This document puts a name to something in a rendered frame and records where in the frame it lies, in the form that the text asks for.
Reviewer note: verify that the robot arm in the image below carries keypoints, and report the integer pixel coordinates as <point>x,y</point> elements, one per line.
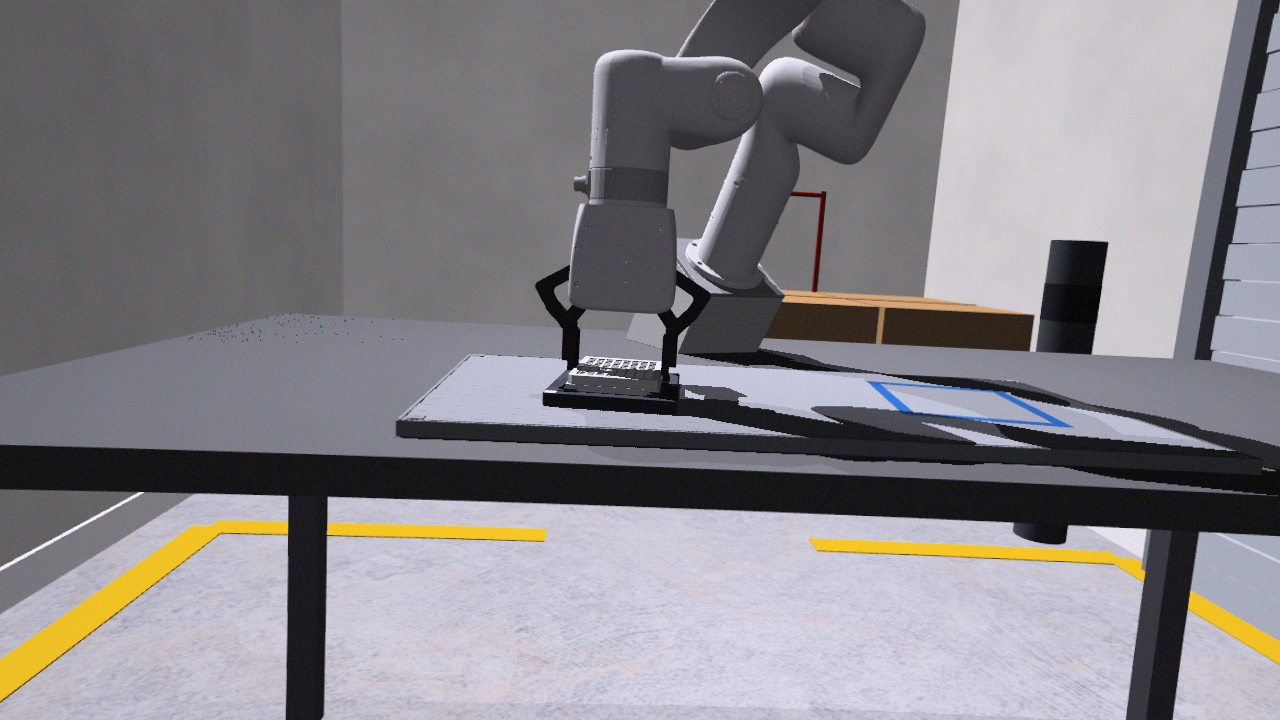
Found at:
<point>651,100</point>

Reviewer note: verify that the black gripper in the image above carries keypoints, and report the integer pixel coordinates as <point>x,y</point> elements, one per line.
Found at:
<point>624,265</point>

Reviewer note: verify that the blue tape outline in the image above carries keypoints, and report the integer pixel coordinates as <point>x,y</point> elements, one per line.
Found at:
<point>905,410</point>

